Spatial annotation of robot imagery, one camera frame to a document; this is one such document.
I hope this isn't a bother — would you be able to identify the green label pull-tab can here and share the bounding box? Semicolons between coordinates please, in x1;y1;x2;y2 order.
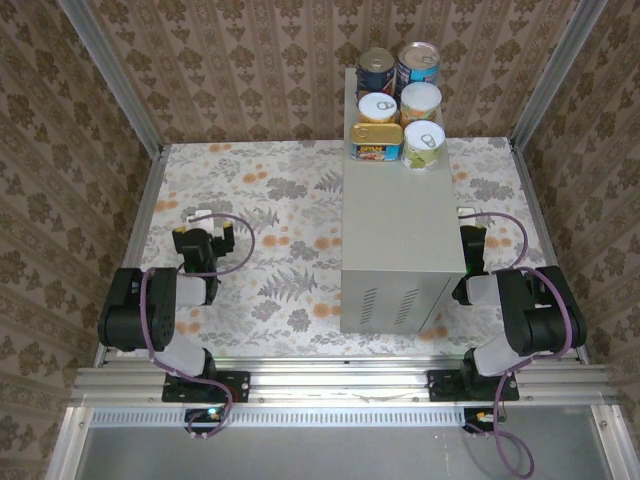
401;119;447;172

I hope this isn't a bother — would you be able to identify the gold rectangular meat tin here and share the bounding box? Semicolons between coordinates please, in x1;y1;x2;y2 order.
348;122;404;163

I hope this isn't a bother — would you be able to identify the orange label pull-tab can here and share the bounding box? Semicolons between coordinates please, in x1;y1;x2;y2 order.
356;92;401;126

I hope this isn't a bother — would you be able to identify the large light blue can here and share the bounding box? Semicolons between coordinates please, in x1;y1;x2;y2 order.
394;40;442;94

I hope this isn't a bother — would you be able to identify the dark blue can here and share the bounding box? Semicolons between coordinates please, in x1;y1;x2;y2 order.
355;47;397;96

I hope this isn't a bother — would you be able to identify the grey metal box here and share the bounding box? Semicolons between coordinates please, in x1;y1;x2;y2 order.
341;67;467;335

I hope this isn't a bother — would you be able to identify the grey metal lower shelf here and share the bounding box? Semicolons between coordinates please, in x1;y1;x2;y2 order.
47;404;640;480

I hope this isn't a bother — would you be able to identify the aluminium frame post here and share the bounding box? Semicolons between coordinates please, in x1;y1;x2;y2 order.
509;0;611;146
55;0;166;154

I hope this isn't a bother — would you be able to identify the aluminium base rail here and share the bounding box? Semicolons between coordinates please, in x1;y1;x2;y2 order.
69;355;619;407

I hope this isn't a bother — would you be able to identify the white slotted cable duct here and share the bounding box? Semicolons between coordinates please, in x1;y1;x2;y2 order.
89;407;474;429

